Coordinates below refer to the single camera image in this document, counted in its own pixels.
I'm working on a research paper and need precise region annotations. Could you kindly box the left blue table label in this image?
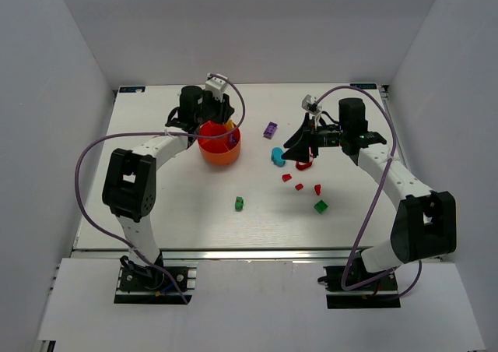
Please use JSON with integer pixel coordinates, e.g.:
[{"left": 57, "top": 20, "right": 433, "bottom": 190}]
[{"left": 118, "top": 86, "right": 146, "bottom": 93}]

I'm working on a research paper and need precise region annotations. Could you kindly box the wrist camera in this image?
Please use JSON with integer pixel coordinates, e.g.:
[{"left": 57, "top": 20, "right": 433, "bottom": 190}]
[
  {"left": 301, "top": 94, "right": 322, "bottom": 121},
  {"left": 205, "top": 73, "right": 228, "bottom": 100}
]

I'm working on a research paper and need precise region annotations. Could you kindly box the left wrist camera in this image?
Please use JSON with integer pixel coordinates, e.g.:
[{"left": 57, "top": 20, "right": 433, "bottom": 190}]
[{"left": 205, "top": 73, "right": 228, "bottom": 100}]

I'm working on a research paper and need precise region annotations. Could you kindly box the green square lego brick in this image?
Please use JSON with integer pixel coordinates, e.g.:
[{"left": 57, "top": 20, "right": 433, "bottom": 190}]
[{"left": 314, "top": 200, "right": 328, "bottom": 214}]

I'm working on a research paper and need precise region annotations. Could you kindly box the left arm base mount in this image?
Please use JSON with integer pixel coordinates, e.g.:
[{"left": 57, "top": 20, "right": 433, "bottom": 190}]
[{"left": 114, "top": 255, "right": 196, "bottom": 305}]

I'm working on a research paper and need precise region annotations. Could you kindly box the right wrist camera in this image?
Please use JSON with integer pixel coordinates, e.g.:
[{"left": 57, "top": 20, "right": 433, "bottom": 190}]
[{"left": 301, "top": 94, "right": 322, "bottom": 121}]

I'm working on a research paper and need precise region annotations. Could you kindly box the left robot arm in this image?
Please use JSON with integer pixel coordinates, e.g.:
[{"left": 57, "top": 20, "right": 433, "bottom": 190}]
[{"left": 102, "top": 77, "right": 234, "bottom": 266}]

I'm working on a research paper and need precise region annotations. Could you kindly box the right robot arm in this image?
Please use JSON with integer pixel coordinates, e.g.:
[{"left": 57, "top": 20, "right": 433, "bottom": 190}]
[{"left": 282, "top": 96, "right": 457, "bottom": 276}]

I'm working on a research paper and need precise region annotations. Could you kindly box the red flower lego brick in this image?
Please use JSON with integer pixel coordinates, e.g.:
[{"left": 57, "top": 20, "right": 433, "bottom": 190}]
[{"left": 295, "top": 160, "right": 313, "bottom": 171}]

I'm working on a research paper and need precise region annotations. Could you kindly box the orange divided round container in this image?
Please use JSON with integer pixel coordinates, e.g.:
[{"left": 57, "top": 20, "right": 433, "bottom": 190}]
[{"left": 198, "top": 121, "right": 241, "bottom": 166}]

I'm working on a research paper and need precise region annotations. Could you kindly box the green small lego piece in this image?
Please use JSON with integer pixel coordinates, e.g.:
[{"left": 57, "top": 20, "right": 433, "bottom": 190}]
[{"left": 234, "top": 196, "right": 244, "bottom": 211}]

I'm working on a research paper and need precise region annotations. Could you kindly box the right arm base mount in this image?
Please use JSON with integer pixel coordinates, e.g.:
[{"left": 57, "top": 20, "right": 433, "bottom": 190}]
[{"left": 317, "top": 264, "right": 402, "bottom": 311}]

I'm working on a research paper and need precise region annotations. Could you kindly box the blue table label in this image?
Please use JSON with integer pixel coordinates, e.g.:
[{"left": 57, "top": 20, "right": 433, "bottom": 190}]
[
  {"left": 349, "top": 83, "right": 377, "bottom": 90},
  {"left": 118, "top": 86, "right": 146, "bottom": 93}
]

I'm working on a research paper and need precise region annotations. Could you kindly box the right blue table label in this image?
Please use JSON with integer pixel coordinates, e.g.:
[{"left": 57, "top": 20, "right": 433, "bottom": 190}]
[{"left": 349, "top": 83, "right": 377, "bottom": 90}]

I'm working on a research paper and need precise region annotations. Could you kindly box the teal rounded lego brick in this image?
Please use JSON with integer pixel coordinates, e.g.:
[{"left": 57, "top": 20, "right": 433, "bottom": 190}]
[{"left": 271, "top": 147, "right": 286, "bottom": 167}]

